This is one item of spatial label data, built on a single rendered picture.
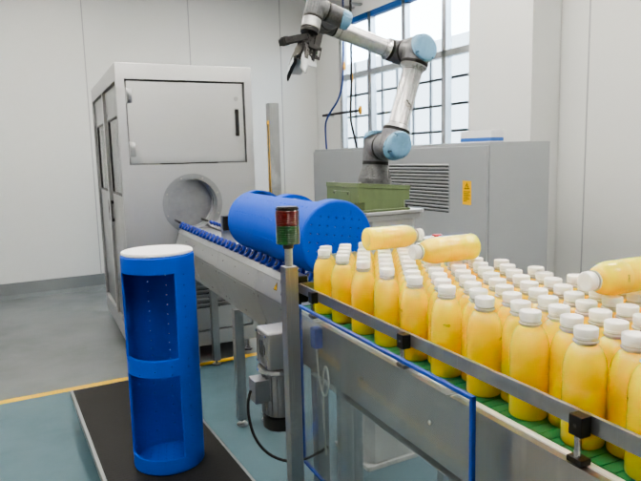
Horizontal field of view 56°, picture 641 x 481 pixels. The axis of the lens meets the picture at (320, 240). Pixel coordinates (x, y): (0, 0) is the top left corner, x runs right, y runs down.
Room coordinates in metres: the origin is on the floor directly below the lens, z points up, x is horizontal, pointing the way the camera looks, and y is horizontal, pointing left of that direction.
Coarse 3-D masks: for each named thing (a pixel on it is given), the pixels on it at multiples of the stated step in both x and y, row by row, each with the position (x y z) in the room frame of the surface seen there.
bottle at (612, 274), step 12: (600, 264) 1.17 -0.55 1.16; (612, 264) 1.16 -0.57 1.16; (624, 264) 1.17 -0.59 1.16; (636, 264) 1.18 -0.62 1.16; (600, 276) 1.14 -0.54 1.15; (612, 276) 1.14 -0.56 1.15; (624, 276) 1.15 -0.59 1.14; (636, 276) 1.16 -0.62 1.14; (600, 288) 1.15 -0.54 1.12; (612, 288) 1.14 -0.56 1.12; (624, 288) 1.15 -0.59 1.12; (636, 288) 1.17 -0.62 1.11
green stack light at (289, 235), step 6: (276, 228) 1.59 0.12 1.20; (282, 228) 1.57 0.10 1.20; (288, 228) 1.57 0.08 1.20; (294, 228) 1.57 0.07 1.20; (276, 234) 1.59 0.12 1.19; (282, 234) 1.57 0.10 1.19; (288, 234) 1.57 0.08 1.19; (294, 234) 1.57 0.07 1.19; (282, 240) 1.57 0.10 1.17; (288, 240) 1.57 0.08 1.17; (294, 240) 1.57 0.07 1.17
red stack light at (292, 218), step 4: (276, 212) 1.58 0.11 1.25; (280, 212) 1.57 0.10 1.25; (284, 212) 1.57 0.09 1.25; (288, 212) 1.57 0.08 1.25; (292, 212) 1.57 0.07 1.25; (296, 212) 1.58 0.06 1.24; (276, 216) 1.58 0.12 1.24; (280, 216) 1.57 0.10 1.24; (284, 216) 1.57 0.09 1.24; (288, 216) 1.57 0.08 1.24; (292, 216) 1.57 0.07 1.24; (296, 216) 1.58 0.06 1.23; (276, 220) 1.58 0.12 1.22; (280, 220) 1.57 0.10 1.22; (284, 220) 1.57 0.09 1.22; (288, 220) 1.57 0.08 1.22; (292, 220) 1.57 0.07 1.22; (296, 220) 1.58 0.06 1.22; (276, 224) 1.59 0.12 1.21; (280, 224) 1.57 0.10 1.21; (284, 224) 1.57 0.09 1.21; (288, 224) 1.57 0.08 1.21; (292, 224) 1.57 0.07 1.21; (296, 224) 1.58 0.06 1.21
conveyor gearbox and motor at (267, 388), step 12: (264, 324) 1.88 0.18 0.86; (276, 324) 1.87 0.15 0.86; (264, 336) 1.79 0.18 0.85; (276, 336) 1.79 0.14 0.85; (264, 348) 1.80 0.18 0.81; (276, 348) 1.78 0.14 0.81; (264, 360) 1.80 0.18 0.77; (276, 360) 1.78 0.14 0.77; (264, 372) 1.79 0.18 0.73; (276, 372) 1.78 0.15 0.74; (252, 384) 1.80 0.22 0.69; (264, 384) 1.79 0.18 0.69; (276, 384) 1.79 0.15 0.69; (252, 396) 1.81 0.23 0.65; (264, 396) 1.79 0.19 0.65; (276, 396) 1.80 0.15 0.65; (264, 408) 1.82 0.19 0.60; (276, 408) 1.80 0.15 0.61; (264, 420) 1.82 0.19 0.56; (276, 420) 1.80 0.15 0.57; (252, 432) 1.77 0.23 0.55; (276, 456) 1.77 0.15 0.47
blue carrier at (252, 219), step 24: (264, 192) 2.87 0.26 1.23; (240, 216) 2.69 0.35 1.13; (264, 216) 2.43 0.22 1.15; (312, 216) 2.09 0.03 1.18; (336, 216) 2.13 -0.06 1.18; (360, 216) 2.17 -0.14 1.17; (240, 240) 2.77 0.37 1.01; (264, 240) 2.41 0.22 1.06; (312, 240) 2.09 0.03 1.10; (336, 240) 2.12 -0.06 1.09; (360, 240) 2.17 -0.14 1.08; (312, 264) 2.08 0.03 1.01
